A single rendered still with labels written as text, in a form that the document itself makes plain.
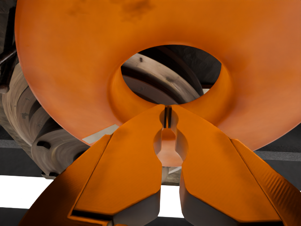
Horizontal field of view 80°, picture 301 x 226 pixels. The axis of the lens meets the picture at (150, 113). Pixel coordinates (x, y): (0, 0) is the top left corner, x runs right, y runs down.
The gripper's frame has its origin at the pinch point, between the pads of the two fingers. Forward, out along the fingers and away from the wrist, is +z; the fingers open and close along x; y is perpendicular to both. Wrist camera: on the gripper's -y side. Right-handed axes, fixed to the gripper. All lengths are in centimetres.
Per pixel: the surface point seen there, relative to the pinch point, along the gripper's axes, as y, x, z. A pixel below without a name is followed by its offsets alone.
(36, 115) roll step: 11.8, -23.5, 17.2
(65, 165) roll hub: 24.1, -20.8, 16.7
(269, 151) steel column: 331, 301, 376
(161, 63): 2.0, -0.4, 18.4
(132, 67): 2.8, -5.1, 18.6
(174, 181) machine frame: 73, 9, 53
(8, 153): 545, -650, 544
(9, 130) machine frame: 35, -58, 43
